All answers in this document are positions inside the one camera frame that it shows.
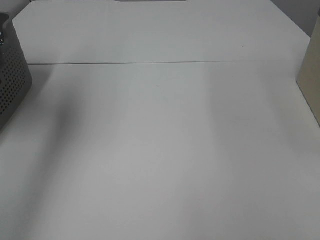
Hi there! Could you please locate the grey perforated plastic basket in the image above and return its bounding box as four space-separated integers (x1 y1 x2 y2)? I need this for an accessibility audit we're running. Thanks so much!
0 12 33 130

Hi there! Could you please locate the beige box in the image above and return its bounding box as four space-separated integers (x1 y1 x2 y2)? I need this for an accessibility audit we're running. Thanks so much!
296 15 320 124

